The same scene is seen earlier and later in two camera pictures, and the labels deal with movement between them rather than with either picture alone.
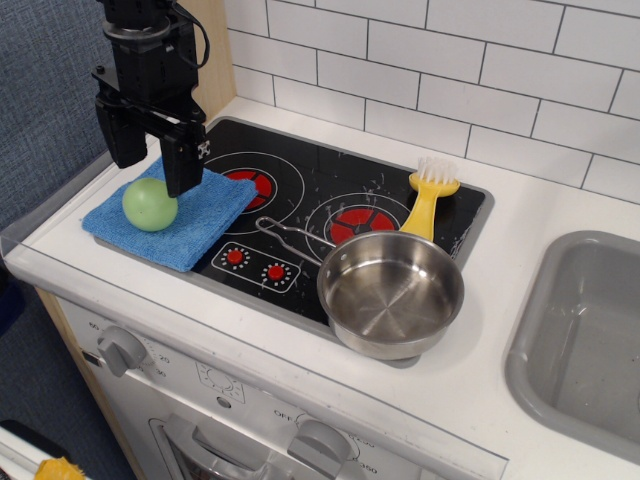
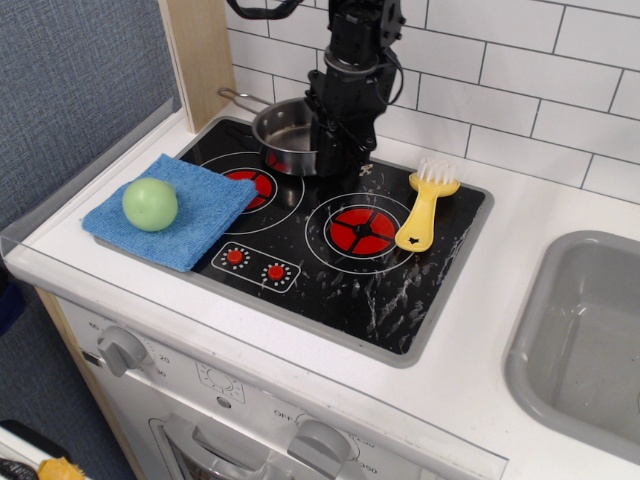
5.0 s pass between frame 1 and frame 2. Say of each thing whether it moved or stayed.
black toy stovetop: stayed
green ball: stayed
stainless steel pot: moved
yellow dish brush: stayed
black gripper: moved
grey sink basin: stayed
